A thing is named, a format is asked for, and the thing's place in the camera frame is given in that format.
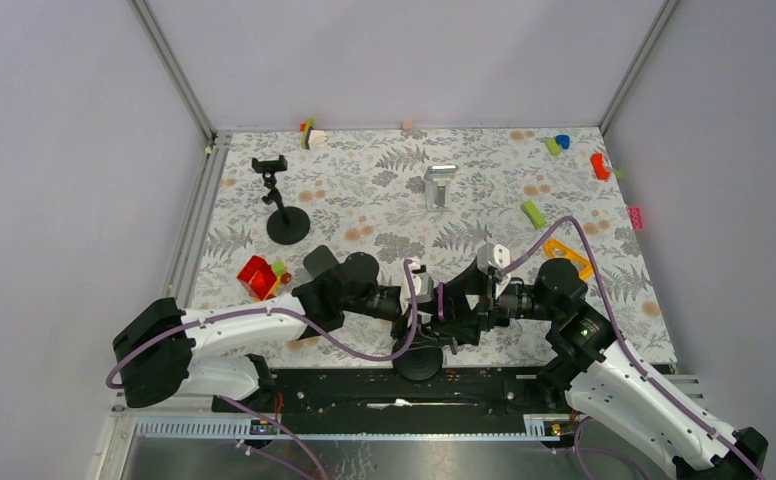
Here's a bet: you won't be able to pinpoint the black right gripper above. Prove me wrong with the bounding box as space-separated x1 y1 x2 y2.
432 253 559 345

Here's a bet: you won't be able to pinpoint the black phone stand with phone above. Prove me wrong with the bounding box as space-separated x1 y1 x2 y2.
391 323 458 382

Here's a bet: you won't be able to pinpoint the purple-edged smartphone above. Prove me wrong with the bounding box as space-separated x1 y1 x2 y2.
436 282 446 323

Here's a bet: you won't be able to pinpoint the black round-base phone stand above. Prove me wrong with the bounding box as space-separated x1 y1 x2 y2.
251 155 311 245

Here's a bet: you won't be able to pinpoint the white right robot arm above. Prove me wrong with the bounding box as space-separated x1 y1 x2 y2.
433 258 769 479

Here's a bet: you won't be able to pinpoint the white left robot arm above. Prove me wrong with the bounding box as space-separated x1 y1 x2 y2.
105 253 435 411

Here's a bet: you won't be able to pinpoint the grey stand on wooden base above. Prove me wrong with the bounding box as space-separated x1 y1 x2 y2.
303 245 339 278

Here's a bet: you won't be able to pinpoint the silver metal phone stand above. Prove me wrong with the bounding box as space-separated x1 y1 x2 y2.
424 164 458 212

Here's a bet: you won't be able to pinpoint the green toy block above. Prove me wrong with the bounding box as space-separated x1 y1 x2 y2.
521 200 547 230

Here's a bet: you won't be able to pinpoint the floral patterned mat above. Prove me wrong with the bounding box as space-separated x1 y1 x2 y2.
190 127 677 365

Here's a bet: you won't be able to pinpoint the red toy car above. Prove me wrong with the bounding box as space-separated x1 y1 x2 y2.
236 255 293 301

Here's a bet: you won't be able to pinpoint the lime green block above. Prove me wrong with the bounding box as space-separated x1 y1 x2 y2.
545 138 561 156

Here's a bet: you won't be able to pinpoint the pink lego brick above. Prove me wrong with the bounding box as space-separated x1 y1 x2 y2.
627 206 645 231

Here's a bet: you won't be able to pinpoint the blue heart block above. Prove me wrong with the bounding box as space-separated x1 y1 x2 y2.
554 134 571 150

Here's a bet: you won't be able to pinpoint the red curved block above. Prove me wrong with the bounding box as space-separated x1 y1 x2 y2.
590 152 611 181

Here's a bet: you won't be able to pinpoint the stacked coloured blocks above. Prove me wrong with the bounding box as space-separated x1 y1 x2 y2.
300 117 329 150

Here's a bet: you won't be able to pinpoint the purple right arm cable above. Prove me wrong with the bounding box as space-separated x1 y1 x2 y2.
501 215 767 480

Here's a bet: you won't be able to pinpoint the yellow triangular plastic frame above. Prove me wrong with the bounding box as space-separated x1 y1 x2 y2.
543 239 594 281

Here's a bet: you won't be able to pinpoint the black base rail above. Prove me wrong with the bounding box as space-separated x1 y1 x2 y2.
211 367 573 435

